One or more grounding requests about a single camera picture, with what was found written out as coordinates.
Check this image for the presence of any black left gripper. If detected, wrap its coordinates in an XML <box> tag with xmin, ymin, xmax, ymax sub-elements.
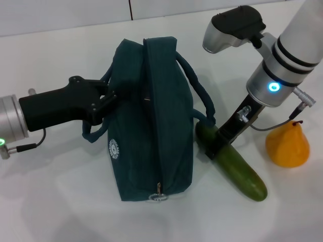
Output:
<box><xmin>19</xmin><ymin>75</ymin><xmax>118</xmax><ymax>133</ymax></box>

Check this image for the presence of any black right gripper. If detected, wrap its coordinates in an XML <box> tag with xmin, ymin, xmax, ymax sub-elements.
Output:
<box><xmin>204</xmin><ymin>93</ymin><xmax>264</xmax><ymax>161</ymax></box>

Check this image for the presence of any green cucumber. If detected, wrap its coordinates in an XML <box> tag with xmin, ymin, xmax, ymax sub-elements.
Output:
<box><xmin>195</xmin><ymin>122</ymin><xmax>268</xmax><ymax>202</ymax></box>

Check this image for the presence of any dark teal fabric lunch bag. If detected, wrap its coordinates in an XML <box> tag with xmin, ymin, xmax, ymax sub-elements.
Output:
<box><xmin>82</xmin><ymin>36</ymin><xmax>217</xmax><ymax>202</ymax></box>

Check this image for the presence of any orange pear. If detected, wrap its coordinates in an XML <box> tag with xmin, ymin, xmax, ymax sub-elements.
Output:
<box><xmin>264</xmin><ymin>120</ymin><xmax>310</xmax><ymax>168</ymax></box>

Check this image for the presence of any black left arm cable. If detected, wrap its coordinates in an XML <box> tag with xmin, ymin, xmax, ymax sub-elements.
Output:
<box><xmin>0</xmin><ymin>128</ymin><xmax>47</xmax><ymax>160</ymax></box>

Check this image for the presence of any right arm cable with connector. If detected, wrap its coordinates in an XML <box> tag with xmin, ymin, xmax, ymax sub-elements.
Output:
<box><xmin>248</xmin><ymin>87</ymin><xmax>314</xmax><ymax>132</ymax></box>

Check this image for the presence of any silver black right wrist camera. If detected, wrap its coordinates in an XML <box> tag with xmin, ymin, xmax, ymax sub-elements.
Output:
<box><xmin>202</xmin><ymin>5</ymin><xmax>275</xmax><ymax>54</ymax></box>

